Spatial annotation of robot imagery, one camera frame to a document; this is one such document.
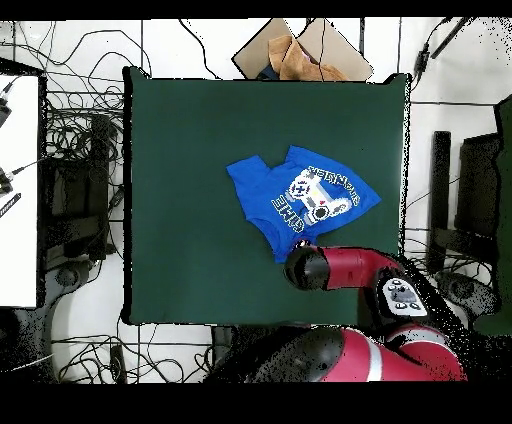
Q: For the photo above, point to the blue printed t-shirt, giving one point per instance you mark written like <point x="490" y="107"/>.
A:
<point x="260" y="188"/>

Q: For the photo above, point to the black power adapter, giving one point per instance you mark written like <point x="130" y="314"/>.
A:
<point x="421" y="60"/>

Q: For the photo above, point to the thin black rod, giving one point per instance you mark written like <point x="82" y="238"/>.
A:
<point x="450" y="38"/>

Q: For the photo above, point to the dark green table cloth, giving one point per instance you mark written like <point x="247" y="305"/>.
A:
<point x="180" y="260"/>

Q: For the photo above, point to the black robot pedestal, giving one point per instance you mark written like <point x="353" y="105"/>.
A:
<point x="222" y="340"/>

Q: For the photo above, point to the green draped cloth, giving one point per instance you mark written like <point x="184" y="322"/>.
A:
<point x="504" y="240"/>

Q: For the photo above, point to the white desk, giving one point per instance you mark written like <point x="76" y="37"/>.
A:
<point x="20" y="240"/>

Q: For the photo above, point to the black striped bar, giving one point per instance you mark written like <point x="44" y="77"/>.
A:
<point x="10" y="204"/>

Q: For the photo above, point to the brown cardboard box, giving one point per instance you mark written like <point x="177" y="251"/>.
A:
<point x="340" y="52"/>

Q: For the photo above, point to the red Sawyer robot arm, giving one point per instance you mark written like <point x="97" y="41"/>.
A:
<point x="352" y="268"/>

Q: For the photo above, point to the tan towel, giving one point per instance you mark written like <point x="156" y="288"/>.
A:
<point x="300" y="66"/>

